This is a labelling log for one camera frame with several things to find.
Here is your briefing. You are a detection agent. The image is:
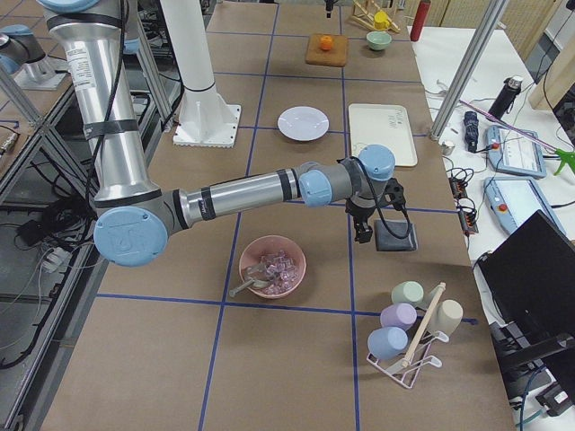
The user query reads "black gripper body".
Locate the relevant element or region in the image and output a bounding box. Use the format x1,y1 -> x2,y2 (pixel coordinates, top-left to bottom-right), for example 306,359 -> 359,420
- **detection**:
345,178 -> 403,232
324,0 -> 334,18

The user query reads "orange mandarin fruit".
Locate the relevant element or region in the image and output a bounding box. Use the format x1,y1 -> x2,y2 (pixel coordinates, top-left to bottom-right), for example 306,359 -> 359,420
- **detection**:
320,35 -> 333,52

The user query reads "white round plate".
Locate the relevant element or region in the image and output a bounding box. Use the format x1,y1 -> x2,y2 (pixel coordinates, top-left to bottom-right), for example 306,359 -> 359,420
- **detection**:
277,106 -> 330,142

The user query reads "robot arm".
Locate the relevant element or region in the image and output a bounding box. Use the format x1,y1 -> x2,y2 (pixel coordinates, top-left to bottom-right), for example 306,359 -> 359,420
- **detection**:
42,1 -> 405,267

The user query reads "brown wooden tray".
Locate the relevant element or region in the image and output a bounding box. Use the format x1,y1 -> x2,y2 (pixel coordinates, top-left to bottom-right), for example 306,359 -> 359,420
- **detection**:
305,33 -> 349,67

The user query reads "cream bear tray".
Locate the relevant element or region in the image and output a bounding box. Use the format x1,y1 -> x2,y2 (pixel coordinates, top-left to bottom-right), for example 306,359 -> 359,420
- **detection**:
348,103 -> 418,167

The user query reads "folded grey cloth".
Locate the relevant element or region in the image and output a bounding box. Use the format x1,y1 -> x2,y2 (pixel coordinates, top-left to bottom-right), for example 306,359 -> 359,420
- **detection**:
374,220 -> 418,251

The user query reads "wooden mug rack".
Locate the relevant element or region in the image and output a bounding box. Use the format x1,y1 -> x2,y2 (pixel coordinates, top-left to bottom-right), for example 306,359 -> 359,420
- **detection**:
351,0 -> 401,33

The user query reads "yellow cup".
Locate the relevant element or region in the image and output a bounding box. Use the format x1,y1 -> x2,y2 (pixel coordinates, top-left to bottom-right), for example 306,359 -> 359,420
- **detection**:
373,10 -> 391,31

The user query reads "light green bowl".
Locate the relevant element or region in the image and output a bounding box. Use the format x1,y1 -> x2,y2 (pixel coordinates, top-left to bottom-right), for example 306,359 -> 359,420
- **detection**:
366,31 -> 393,51

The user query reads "small metal cylinder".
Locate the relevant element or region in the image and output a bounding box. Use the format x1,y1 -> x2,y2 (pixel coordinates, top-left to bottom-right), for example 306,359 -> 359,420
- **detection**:
440,140 -> 456,156

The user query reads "green pastel cup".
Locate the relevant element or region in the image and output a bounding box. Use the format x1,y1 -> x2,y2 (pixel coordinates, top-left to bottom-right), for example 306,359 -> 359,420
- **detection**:
391,280 -> 424,307

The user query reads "pink bowl with ice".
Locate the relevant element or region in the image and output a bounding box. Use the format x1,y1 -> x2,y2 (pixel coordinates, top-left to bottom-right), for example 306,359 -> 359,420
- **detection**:
239,235 -> 306,299

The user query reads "purple pastel cup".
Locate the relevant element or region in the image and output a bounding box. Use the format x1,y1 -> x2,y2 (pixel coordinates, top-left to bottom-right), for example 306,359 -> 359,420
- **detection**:
380,303 -> 417,331

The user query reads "red bottle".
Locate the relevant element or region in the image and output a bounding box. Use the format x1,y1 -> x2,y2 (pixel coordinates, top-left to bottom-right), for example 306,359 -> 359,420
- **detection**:
410,0 -> 431,42

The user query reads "wooden rod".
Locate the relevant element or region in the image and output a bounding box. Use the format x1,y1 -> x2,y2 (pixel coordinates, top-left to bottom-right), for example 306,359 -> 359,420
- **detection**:
401,282 -> 446,368

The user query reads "dark blue folded umbrella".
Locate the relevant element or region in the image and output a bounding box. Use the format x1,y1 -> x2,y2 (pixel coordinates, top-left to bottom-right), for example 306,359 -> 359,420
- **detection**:
464,110 -> 479,153

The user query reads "metal scoop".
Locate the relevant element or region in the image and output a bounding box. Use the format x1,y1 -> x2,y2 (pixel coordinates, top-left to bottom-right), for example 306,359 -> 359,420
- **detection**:
229,263 -> 273,297

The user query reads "blue pastel cup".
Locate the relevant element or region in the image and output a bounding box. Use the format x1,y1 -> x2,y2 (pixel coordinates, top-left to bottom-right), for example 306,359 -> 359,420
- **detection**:
367,327 -> 409,360

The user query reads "beige pastel cup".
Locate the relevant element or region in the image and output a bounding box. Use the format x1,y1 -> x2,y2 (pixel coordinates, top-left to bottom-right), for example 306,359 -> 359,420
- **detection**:
428,299 -> 464,337

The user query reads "teach pendant near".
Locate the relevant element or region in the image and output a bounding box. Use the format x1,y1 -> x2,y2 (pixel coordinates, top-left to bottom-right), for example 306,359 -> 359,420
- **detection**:
483,176 -> 565,234

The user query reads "teach pendant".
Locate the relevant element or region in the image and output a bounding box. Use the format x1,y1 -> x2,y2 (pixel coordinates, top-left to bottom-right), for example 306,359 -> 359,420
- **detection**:
485,126 -> 546,179
483,176 -> 565,234

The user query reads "teach pendant far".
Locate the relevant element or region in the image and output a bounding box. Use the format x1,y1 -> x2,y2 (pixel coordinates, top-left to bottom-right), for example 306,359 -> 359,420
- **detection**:
485,126 -> 546,179

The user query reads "black laptop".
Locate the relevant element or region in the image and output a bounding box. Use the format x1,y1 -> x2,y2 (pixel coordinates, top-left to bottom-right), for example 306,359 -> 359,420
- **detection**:
479,210 -> 574,343

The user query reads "black thermos bottle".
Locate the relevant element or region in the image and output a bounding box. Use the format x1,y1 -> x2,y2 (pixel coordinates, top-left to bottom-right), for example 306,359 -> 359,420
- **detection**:
488,75 -> 524,119

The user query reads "grabber reach tool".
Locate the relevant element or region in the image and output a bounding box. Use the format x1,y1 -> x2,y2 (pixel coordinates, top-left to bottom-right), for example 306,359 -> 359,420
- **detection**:
459,100 -> 575,176

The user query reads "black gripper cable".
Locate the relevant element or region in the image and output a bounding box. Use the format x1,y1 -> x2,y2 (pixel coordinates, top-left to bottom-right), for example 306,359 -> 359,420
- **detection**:
354,157 -> 411,241

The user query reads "white wire cup rack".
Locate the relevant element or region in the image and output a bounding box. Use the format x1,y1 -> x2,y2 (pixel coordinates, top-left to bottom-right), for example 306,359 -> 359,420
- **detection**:
367,331 -> 449,389

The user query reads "aluminium frame post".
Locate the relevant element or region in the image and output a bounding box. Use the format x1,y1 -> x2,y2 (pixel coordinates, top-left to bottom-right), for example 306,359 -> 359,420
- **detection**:
429,0 -> 509,142

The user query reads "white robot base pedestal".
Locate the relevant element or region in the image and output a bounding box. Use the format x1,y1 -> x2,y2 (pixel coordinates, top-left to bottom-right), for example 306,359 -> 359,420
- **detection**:
161,0 -> 242,148

